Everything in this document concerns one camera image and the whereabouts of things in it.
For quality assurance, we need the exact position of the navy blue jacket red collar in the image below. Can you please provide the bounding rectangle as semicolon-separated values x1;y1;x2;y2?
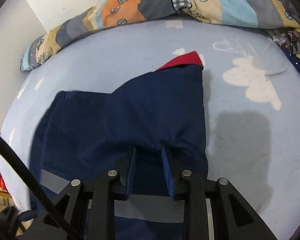
30;51;208;239

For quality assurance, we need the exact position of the light blue cloud bed sheet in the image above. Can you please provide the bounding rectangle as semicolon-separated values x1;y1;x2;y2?
1;20;300;239

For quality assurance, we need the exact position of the patchwork colourful quilt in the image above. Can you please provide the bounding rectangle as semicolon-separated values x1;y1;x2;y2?
20;0;300;72

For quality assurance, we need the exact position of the black cable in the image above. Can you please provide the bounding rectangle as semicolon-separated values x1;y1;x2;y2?
0;126;83;240

